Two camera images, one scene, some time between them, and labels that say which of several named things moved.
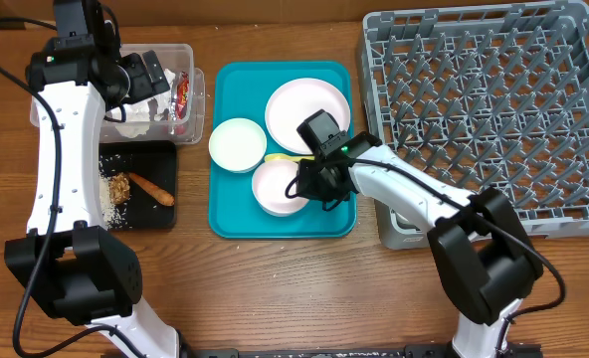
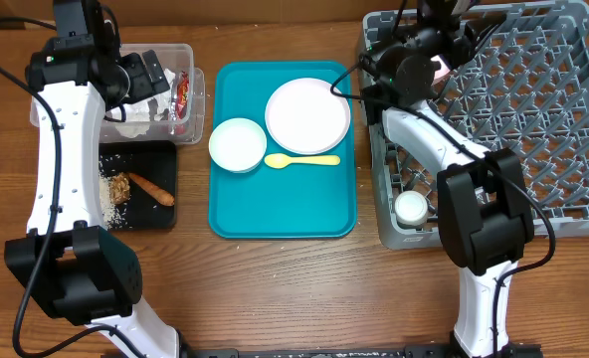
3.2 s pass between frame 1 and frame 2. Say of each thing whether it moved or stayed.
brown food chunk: stayed
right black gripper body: moved
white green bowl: stayed
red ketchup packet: stayed
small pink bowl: moved
